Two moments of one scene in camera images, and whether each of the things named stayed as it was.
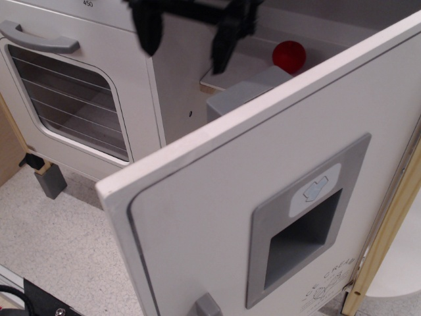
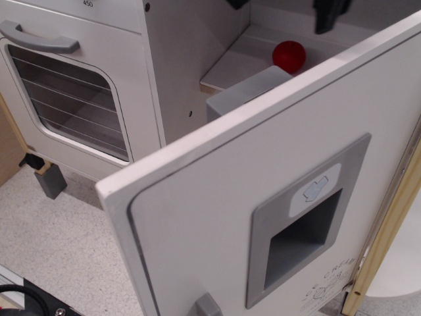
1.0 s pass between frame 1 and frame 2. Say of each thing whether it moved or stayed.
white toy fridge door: stayed
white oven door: stayed
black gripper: moved
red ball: stayed
